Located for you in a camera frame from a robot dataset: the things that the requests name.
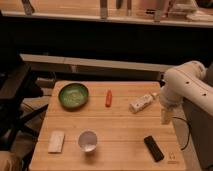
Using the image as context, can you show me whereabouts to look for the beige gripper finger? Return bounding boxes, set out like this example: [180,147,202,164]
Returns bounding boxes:
[161,108,172,124]

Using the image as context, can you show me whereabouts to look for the green ceramic bowl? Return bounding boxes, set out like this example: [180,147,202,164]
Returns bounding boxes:
[58,83,89,110]

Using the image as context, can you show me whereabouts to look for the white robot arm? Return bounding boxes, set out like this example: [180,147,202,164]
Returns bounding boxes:
[159,61,213,124]

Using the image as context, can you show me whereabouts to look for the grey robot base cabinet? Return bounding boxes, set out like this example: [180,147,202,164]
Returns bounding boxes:
[182,63,213,170]

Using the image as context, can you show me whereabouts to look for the black remote control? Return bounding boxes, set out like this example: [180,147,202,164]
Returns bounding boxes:
[144,136,164,162]

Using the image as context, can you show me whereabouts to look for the orange carrot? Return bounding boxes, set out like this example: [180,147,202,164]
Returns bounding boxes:
[105,90,112,107]

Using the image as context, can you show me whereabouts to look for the beige sponge block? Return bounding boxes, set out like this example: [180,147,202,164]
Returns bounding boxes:
[48,131,65,153]

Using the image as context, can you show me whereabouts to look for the black chair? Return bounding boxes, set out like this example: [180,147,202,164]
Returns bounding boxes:
[0,54,48,151]

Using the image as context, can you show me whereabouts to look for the black cable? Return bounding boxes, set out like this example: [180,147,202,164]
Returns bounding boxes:
[172,115,192,151]

